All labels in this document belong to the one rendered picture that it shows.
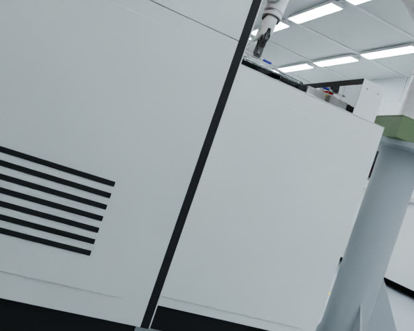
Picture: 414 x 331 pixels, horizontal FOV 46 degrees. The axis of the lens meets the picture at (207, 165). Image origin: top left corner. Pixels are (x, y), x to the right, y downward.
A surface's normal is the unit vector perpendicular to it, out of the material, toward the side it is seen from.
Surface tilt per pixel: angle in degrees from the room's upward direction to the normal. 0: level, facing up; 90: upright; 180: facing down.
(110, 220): 90
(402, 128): 90
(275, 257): 90
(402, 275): 90
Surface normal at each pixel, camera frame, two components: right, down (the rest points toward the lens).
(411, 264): -0.88, -0.31
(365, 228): -0.66, -0.24
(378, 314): 0.19, 0.05
